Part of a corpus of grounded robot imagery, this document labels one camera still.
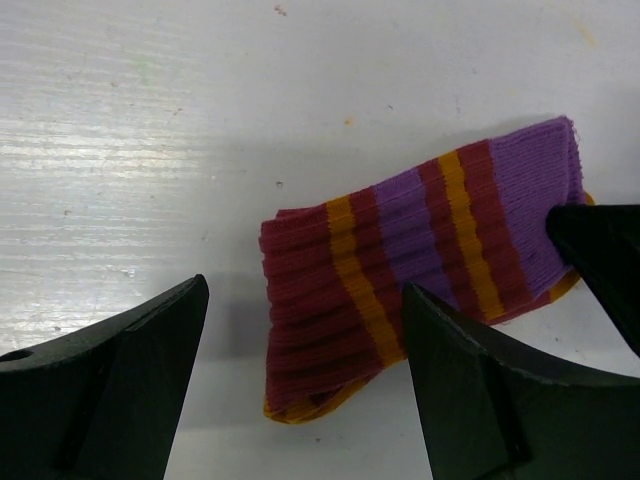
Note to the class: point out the maroon purple striped sock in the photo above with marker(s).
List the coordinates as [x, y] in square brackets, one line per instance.
[468, 226]

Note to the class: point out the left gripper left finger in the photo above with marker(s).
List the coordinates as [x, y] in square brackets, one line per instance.
[103, 402]

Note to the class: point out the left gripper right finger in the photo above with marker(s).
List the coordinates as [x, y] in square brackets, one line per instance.
[492, 407]

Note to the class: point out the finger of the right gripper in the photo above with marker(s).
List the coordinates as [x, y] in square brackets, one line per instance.
[602, 244]

